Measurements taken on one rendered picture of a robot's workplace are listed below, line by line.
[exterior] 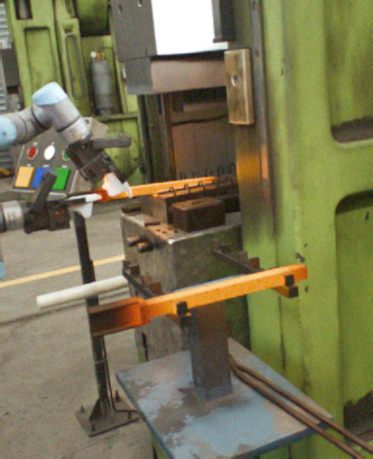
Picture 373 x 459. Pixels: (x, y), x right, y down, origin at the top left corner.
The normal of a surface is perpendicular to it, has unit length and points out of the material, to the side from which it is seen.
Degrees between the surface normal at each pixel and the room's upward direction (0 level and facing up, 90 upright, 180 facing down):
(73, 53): 90
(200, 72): 90
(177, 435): 0
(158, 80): 90
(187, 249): 90
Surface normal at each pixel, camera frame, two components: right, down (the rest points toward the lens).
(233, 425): -0.10, -0.97
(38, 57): 0.32, 0.16
